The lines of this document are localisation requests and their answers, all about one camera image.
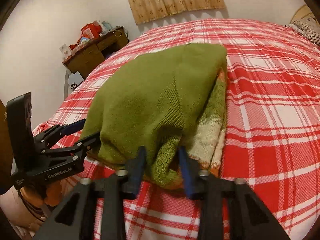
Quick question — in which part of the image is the phone mounted on left gripper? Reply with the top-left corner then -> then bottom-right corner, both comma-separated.
7,92 -> 36,171

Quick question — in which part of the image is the green orange striped knit sweater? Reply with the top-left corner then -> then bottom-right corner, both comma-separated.
81,43 -> 227,189

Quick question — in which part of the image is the dark brown wooden desk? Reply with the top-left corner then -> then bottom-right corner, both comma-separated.
62,27 -> 129,80

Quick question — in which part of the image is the dark brown wooden door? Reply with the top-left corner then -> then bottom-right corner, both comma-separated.
0,102 -> 14,194

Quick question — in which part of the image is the red white plaid bed sheet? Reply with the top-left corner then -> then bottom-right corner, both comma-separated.
34,18 -> 319,239

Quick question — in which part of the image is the white printed paper bag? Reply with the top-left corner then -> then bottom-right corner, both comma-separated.
68,72 -> 84,90

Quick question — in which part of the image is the striped floral pillow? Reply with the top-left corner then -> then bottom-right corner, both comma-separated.
289,17 -> 320,46

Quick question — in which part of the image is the red gift box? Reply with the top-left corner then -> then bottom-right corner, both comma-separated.
81,21 -> 102,40

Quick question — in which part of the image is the cream wooden headboard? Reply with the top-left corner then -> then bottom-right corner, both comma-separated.
290,4 -> 313,23

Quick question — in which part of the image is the white card box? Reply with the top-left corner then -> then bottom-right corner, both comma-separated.
59,44 -> 72,60

